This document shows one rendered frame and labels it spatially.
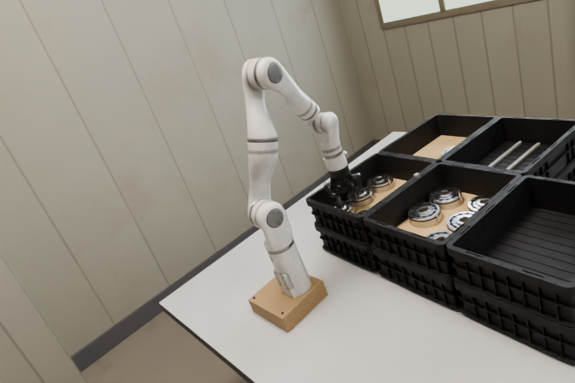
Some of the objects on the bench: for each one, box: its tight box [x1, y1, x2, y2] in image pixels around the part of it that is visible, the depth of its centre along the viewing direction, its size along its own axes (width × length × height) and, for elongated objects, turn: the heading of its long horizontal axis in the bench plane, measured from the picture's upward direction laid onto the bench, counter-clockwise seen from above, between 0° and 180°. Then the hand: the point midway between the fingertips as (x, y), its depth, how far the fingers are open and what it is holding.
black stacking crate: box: [371, 247, 463, 309], centre depth 136 cm, size 40×30×12 cm
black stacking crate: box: [314, 224, 382, 272], centre depth 161 cm, size 40×30×12 cm
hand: (348, 199), depth 158 cm, fingers open, 5 cm apart
